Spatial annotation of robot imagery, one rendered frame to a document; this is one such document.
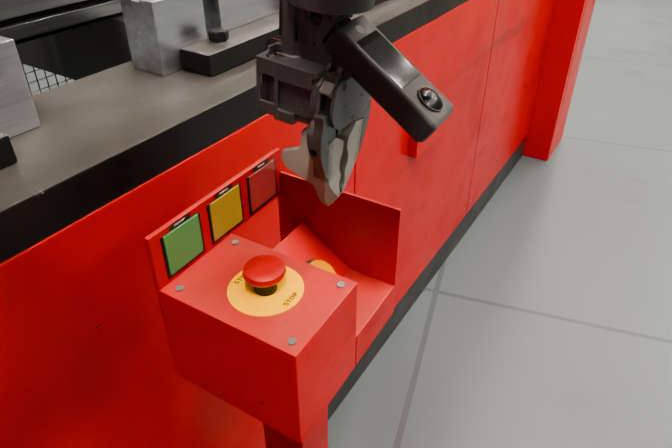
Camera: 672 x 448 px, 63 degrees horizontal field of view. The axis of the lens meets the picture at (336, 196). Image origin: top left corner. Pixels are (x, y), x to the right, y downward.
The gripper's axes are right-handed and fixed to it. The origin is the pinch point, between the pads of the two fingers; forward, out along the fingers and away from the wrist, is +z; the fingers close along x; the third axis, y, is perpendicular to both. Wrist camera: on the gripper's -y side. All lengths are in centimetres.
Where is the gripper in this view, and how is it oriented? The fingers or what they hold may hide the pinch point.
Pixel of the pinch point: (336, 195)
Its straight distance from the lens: 55.3
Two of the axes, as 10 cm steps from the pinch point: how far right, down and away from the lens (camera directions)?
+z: -0.7, 8.1, 5.8
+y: -8.6, -3.5, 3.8
